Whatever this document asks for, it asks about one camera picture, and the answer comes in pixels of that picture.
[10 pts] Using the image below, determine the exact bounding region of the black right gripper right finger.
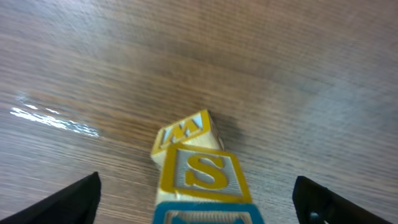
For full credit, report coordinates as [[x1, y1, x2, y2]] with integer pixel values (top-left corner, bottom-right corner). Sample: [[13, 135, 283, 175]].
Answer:
[[292, 175, 392, 224]]

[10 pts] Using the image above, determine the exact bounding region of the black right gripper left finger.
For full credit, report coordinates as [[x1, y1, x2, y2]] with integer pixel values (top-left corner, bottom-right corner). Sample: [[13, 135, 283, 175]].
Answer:
[[1, 172, 101, 224]]

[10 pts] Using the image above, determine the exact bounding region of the brown ball picture block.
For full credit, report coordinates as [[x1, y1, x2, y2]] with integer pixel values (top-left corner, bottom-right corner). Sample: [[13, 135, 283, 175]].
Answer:
[[152, 202, 264, 224]]

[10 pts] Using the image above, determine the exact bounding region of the plant picture wooden block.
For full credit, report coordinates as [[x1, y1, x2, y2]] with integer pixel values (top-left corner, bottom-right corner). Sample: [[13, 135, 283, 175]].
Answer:
[[155, 144, 252, 205]]

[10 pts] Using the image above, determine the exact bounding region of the red U letter block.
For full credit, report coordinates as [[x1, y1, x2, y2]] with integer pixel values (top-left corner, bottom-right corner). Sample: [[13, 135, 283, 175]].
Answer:
[[150, 110, 225, 169]]

